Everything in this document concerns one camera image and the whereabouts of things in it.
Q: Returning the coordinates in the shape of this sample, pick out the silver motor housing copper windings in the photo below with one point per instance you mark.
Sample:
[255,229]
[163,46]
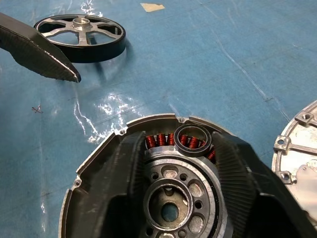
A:
[163,163]

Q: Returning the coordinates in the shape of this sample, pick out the silver motor lid circuit board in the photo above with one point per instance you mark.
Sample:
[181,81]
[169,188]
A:
[294,141]

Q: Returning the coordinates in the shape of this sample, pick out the silver spoked rotor black rim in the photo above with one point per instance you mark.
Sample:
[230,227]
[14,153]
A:
[81,24]

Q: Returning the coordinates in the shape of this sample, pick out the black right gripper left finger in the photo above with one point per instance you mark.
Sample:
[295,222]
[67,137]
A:
[119,168]

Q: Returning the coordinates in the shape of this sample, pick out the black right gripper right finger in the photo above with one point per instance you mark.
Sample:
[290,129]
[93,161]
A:
[242,178]

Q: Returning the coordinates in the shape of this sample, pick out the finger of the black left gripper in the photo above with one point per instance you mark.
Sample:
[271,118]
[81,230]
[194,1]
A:
[39,54]

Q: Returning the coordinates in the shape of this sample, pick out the beige tape scrap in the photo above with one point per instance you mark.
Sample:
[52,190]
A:
[151,7]

